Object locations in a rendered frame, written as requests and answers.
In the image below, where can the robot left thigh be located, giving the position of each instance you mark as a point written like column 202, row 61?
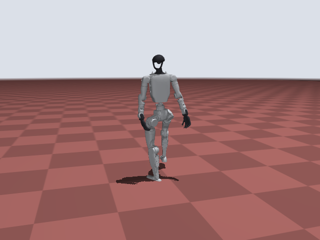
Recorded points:
column 151, row 123

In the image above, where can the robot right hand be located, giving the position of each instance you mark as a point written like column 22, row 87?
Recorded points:
column 186, row 119

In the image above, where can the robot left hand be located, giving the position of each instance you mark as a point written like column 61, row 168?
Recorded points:
column 143, row 122

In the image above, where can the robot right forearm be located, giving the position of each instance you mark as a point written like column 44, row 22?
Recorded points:
column 182, row 104

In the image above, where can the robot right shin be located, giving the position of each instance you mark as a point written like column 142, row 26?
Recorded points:
column 164, row 143

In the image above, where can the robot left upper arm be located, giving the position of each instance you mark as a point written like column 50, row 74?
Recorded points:
column 144, row 86

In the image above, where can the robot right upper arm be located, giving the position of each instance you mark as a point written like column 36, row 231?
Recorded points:
column 175, row 85

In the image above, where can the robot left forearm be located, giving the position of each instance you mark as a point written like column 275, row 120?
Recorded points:
column 141, row 105

